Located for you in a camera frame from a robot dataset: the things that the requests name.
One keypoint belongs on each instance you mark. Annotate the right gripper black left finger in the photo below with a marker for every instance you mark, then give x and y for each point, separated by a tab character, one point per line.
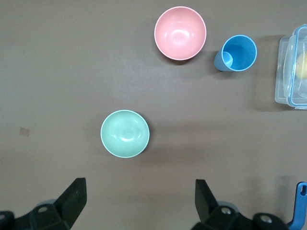
69	203

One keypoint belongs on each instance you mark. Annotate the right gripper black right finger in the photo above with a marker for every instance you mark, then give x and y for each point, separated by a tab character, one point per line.
204	203

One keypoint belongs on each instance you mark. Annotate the mint green bowl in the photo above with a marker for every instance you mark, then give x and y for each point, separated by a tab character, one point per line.
124	134

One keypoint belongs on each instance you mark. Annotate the pink bowl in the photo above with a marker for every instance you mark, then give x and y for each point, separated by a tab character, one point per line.
180	33

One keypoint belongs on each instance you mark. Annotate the blue plastic utensil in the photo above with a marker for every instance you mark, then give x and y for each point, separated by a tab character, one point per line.
301	203

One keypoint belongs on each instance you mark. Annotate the clear plastic container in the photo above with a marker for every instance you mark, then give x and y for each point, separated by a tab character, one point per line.
284	79

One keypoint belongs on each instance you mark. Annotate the blue plastic cup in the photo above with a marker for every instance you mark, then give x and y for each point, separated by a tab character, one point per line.
242	51

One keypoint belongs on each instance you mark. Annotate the yellow food item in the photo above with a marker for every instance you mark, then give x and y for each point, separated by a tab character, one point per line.
303	64

